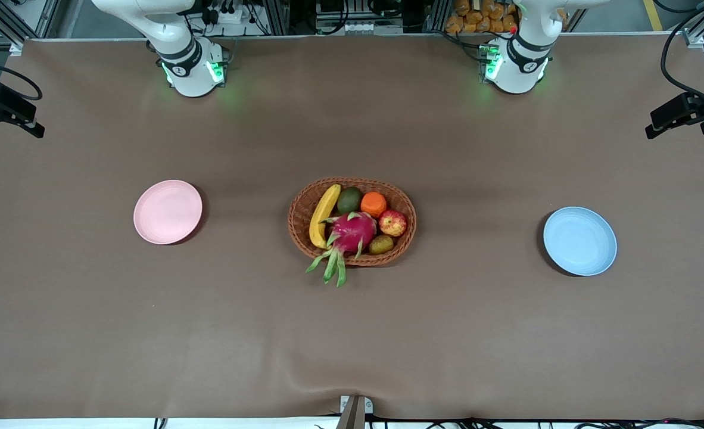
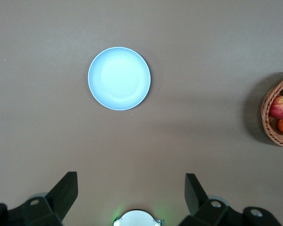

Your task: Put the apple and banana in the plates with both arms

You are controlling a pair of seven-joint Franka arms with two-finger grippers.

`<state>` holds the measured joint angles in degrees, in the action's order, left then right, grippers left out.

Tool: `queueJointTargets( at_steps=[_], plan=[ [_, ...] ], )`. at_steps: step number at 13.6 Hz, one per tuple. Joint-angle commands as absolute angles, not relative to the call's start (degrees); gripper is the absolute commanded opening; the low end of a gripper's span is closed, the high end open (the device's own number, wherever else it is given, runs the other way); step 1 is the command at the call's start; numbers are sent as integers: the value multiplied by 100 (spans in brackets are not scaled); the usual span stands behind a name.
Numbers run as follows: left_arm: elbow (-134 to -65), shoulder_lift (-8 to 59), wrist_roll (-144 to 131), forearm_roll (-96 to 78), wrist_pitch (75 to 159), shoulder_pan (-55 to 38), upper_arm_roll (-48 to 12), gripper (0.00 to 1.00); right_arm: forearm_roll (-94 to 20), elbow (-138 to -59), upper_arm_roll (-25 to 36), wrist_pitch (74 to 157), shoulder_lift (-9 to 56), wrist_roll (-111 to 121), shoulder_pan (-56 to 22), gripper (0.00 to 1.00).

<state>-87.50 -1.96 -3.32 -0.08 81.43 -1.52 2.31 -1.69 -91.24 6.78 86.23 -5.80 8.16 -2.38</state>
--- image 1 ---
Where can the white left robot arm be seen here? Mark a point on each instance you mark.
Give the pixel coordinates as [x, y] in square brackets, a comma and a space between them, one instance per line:
[516, 74]

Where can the red apple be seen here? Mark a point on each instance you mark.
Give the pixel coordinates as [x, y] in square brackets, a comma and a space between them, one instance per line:
[392, 223]

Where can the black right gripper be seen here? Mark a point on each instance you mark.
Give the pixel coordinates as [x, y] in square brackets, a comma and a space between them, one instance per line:
[0, 105]

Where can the grey electronics box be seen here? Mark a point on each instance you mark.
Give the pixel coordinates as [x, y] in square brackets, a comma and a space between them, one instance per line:
[358, 27]

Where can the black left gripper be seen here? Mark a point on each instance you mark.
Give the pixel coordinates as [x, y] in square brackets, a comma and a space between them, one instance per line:
[687, 109]

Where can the metal camera bracket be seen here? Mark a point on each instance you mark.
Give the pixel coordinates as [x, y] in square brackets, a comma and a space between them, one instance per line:
[355, 414]

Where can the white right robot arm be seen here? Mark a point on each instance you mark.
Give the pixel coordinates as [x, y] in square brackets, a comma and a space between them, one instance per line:
[188, 77]

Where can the bag of orange items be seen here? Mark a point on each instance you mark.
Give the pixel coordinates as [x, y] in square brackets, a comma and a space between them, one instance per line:
[477, 18]

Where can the pink plate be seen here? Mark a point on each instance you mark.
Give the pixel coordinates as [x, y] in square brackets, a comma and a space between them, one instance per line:
[167, 211]

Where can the pink dragon fruit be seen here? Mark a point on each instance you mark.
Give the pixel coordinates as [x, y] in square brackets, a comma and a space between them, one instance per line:
[352, 232]

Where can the orange fruit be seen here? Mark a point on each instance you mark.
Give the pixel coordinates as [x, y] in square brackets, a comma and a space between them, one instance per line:
[373, 204]

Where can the white power strip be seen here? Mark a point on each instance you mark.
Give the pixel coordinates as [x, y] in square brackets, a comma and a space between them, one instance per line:
[233, 16]

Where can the brown table cloth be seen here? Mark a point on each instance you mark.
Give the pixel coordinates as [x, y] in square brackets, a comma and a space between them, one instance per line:
[352, 333]

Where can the green avocado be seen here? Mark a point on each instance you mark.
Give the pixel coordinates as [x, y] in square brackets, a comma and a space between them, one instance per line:
[349, 201]

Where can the brown wicker basket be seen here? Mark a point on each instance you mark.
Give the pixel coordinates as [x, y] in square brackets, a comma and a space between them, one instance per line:
[299, 217]

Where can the yellow banana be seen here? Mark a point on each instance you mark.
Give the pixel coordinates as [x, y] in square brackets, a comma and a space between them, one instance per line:
[322, 214]

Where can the brown kiwi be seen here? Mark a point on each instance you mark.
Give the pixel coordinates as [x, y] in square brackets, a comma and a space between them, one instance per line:
[381, 245]

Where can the blue plate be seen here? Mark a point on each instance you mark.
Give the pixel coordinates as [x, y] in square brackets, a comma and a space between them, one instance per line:
[579, 241]

